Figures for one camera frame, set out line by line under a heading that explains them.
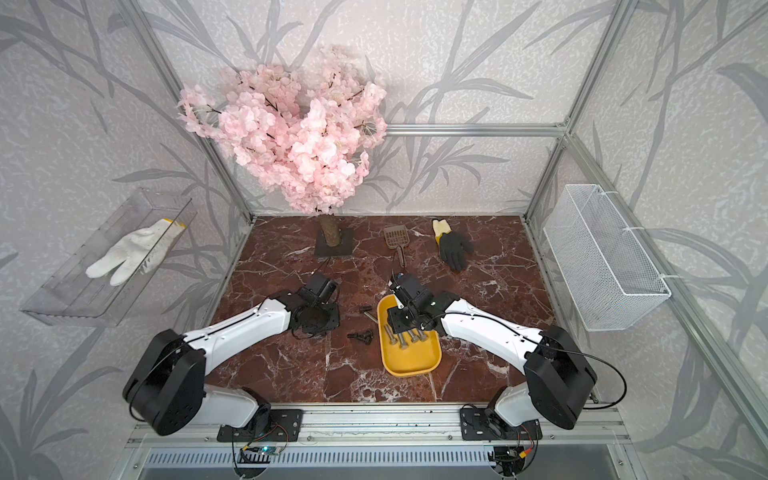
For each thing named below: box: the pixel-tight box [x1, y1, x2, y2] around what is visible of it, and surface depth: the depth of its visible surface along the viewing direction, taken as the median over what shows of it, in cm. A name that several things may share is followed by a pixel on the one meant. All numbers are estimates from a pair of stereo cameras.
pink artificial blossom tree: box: [179, 46, 388, 257], surface depth 69 cm
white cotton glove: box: [85, 218, 186, 286], surface depth 68 cm
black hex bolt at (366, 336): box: [346, 330, 374, 345], surface depth 89 cm
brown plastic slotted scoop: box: [384, 225, 410, 268], surface depth 114 cm
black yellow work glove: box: [432, 218, 474, 272], surface depth 113 cm
